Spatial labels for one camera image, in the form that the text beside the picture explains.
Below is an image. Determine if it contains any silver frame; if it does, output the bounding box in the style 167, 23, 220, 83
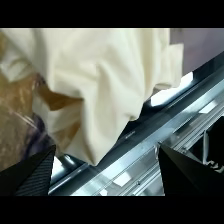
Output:
49, 71, 224, 197

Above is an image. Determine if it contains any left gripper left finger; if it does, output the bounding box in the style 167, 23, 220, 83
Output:
0, 144, 57, 197

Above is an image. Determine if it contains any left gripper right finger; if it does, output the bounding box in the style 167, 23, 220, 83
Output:
158, 143, 224, 197

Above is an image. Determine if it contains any cream garment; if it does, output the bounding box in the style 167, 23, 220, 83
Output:
0, 28, 185, 167

